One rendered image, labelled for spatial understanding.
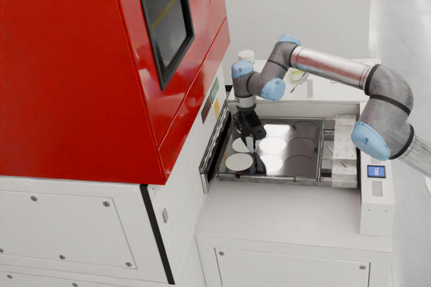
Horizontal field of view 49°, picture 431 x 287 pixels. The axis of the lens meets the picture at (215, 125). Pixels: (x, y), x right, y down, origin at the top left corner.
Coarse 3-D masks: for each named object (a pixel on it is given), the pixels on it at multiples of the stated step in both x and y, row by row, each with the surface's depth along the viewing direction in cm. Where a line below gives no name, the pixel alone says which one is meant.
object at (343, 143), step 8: (336, 128) 186; (344, 128) 186; (352, 128) 185; (336, 136) 182; (344, 136) 181; (336, 144) 178; (344, 144) 178; (352, 144) 177; (344, 152) 174; (352, 152) 173; (336, 184) 163; (344, 184) 162; (352, 184) 161
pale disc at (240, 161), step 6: (234, 156) 177; (240, 156) 177; (246, 156) 176; (228, 162) 175; (234, 162) 175; (240, 162) 174; (246, 162) 174; (252, 162) 173; (234, 168) 172; (240, 168) 171
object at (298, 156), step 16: (272, 128) 189; (288, 128) 187; (304, 128) 186; (320, 128) 184; (272, 144) 180; (288, 144) 179; (304, 144) 178; (224, 160) 176; (256, 160) 174; (272, 160) 173; (288, 160) 172; (304, 160) 170; (304, 176) 163
